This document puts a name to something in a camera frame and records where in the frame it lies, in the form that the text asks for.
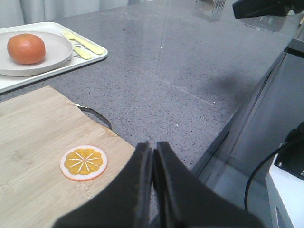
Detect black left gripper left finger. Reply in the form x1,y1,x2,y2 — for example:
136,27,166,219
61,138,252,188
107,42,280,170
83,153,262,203
53,142,152,228

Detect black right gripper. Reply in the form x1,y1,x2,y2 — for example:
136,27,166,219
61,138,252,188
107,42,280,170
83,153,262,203
232,0,304,19

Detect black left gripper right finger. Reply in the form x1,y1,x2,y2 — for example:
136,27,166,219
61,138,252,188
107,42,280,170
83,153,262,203
153,142,263,228

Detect beige round plate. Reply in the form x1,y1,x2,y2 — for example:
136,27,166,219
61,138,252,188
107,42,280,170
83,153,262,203
0,31,73,76

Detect orange tangerine fruit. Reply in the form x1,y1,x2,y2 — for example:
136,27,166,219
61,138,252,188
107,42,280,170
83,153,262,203
7,33,46,65

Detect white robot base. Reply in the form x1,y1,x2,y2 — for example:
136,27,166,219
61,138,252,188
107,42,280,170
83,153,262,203
265,121,304,228

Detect white rectangular tray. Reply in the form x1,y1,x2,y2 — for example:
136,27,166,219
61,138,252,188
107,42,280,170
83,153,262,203
0,22,108,93

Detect orange slice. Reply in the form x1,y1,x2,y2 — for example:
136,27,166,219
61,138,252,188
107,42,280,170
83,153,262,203
60,145,108,181

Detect wooden cutting board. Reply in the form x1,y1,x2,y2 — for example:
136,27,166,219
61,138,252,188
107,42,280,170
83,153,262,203
0,86,134,228

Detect yellow plastic knife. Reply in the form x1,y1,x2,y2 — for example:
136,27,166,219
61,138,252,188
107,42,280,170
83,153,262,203
73,46,93,60

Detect yellow plastic fork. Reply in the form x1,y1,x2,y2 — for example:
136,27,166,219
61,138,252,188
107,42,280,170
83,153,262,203
62,30,104,55

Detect black cable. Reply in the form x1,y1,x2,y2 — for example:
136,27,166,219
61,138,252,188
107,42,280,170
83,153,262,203
244,137,304,212

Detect metal cutting board handle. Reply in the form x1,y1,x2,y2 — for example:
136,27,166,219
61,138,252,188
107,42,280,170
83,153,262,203
75,104,112,130

